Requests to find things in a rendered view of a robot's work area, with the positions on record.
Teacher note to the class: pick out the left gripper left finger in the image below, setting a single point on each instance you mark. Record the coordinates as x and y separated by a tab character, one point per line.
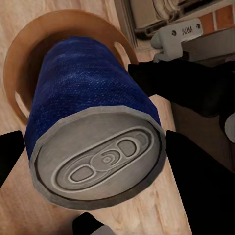
11	147

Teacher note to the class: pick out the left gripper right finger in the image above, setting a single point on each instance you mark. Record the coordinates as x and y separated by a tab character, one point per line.
206	187

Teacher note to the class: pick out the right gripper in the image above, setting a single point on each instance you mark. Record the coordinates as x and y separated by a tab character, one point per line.
161	78

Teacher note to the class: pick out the trash can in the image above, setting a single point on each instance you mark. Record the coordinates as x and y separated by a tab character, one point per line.
26	53

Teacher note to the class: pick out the cabinet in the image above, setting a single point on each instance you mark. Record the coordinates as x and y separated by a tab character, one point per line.
206	132

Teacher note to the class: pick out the wood fireplace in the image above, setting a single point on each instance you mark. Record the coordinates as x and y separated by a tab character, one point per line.
140	20

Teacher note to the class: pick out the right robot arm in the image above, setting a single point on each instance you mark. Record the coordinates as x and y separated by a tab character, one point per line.
209	91

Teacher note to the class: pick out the can of soda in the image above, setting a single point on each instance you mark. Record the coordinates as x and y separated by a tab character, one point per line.
94	139

